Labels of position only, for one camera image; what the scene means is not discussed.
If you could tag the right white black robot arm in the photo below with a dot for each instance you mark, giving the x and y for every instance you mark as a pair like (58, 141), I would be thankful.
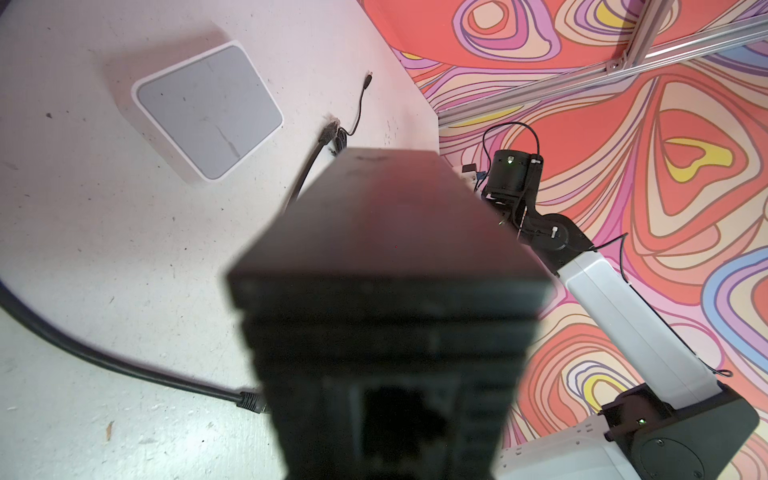
(681, 422)

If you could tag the white square router box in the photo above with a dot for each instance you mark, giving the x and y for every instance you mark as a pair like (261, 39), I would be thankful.
(207, 114)

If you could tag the aluminium frame struts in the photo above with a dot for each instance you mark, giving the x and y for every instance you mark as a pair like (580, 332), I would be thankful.
(641, 55)

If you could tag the black network switch box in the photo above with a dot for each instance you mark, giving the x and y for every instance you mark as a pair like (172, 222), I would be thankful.
(388, 313)

